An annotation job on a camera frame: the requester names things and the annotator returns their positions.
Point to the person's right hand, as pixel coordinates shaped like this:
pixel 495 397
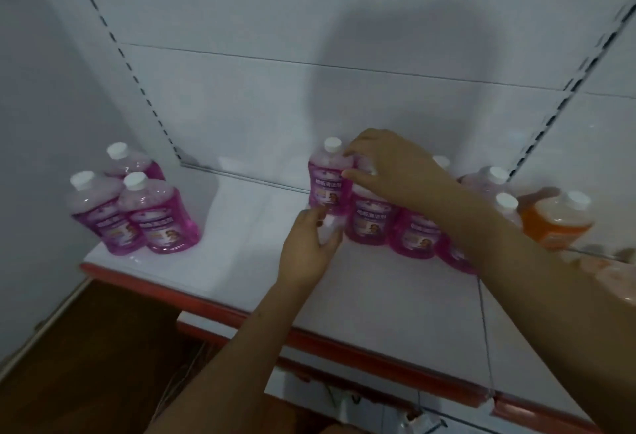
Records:
pixel 402 175

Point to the person's left hand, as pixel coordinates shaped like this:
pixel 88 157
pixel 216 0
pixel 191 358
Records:
pixel 300 254

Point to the person's right thumb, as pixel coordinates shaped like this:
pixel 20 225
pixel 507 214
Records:
pixel 361 180

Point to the person's left fingers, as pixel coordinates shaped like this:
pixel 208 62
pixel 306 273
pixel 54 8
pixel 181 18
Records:
pixel 328 242

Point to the pink detergent bottle white cap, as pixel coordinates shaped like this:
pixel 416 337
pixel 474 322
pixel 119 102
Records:
pixel 164 222
pixel 102 215
pixel 367 222
pixel 325 185
pixel 130 160

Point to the person's right forearm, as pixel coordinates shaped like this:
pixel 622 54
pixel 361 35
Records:
pixel 541 299

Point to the person's left forearm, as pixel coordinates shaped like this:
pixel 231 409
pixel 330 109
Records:
pixel 238 364

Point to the white shelf board red edge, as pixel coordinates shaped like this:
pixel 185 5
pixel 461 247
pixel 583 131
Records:
pixel 526 379
pixel 387 309
pixel 298 391

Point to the white shelf back panel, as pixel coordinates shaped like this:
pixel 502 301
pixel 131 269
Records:
pixel 298 11

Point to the orange detergent bottle white cap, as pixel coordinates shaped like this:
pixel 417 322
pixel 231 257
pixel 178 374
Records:
pixel 554 222

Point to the white shelf label clip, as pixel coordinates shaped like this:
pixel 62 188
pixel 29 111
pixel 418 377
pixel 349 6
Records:
pixel 420 422
pixel 488 402

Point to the slotted white shelf upright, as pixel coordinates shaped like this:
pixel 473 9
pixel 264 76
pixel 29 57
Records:
pixel 571 86
pixel 130 68

